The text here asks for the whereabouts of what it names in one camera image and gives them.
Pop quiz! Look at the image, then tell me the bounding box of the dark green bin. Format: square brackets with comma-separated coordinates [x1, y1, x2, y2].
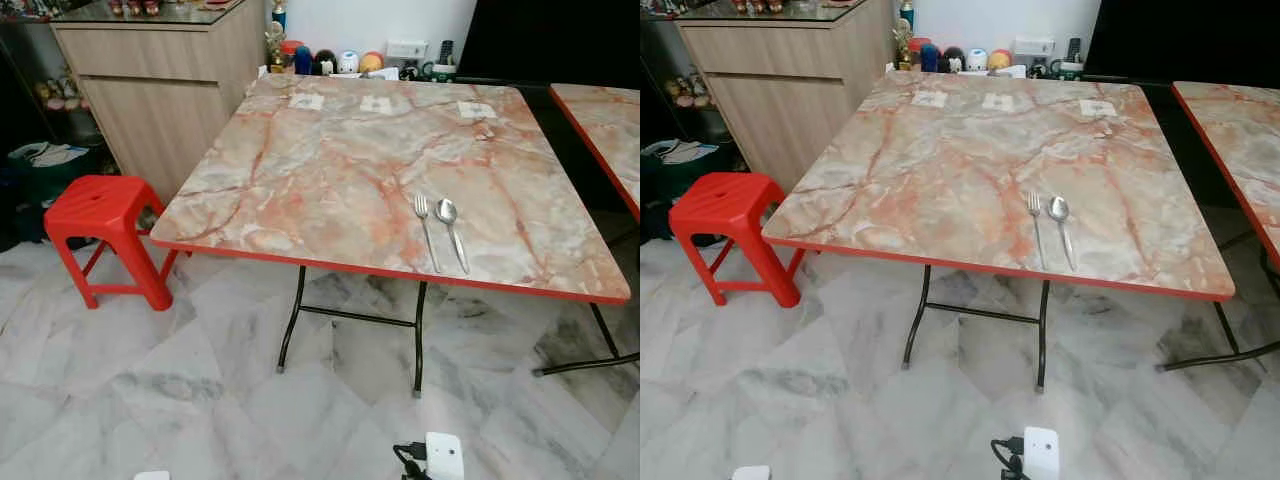
[640, 139, 717, 209]
[4, 140, 97, 206]

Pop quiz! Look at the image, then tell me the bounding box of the red plastic stool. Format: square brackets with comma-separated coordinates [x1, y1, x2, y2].
[667, 171, 807, 309]
[42, 174, 182, 312]

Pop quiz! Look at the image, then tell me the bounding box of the marble-top red-edged folding table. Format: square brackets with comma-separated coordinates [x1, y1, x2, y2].
[547, 83, 641, 224]
[149, 72, 641, 399]
[761, 69, 1280, 394]
[1171, 80, 1280, 292]

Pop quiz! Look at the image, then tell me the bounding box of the steel spoon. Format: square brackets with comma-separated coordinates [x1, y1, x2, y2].
[1046, 195, 1080, 273]
[435, 197, 472, 277]

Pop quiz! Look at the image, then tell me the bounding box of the wooden cabinet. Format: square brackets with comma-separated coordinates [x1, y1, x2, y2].
[677, 0, 897, 193]
[49, 0, 270, 207]

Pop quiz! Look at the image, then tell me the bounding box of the steel fork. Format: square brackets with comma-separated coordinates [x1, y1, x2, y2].
[412, 193, 442, 274]
[1026, 190, 1050, 272]

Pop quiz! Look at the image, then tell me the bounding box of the black television screen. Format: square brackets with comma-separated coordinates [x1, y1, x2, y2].
[1082, 0, 1280, 84]
[454, 0, 641, 87]

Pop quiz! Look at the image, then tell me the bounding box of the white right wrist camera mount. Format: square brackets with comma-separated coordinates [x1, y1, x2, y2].
[1021, 426, 1061, 480]
[424, 431, 465, 480]

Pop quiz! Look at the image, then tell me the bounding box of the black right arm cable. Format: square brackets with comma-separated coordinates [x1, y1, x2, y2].
[392, 442, 432, 480]
[989, 436, 1027, 480]

